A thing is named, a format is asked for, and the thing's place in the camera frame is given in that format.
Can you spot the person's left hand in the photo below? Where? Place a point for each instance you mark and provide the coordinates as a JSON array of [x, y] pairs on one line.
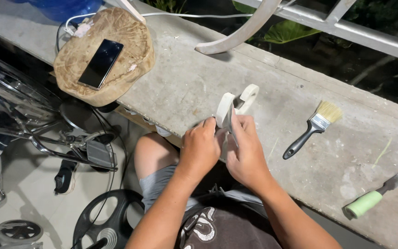
[[199, 147]]

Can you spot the person's right hand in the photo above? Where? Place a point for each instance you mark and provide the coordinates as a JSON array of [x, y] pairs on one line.
[[247, 155]]

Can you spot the grey sandpaper sheet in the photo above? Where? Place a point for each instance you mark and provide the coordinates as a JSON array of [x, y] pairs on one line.
[[232, 126]]

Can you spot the small white curved wooden piece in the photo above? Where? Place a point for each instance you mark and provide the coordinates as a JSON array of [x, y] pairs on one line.
[[225, 109]]

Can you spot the person's left leg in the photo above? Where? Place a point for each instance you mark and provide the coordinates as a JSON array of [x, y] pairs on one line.
[[152, 154]]

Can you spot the person's grey shorts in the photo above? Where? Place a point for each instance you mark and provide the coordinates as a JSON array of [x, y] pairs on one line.
[[161, 186]]

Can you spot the person's dark printed shirt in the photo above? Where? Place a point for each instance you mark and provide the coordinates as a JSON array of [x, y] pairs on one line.
[[226, 224]]

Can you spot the round wooden stump block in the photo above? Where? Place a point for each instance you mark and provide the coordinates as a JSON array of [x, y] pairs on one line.
[[116, 79]]

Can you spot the large white curved wooden piece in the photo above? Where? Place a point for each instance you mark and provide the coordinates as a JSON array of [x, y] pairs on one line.
[[244, 29]]

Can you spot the black smartphone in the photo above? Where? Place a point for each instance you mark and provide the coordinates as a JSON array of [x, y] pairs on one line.
[[101, 63]]

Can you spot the green plant leaves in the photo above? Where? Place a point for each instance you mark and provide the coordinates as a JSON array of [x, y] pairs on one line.
[[287, 31]]

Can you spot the white metal railing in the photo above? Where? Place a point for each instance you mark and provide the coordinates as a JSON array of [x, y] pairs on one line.
[[358, 33]]

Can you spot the chrome wheelchair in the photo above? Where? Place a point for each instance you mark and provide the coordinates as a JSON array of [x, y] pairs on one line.
[[22, 114]]

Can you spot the blue water jug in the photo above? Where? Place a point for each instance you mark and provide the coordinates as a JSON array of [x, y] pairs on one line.
[[64, 7]]

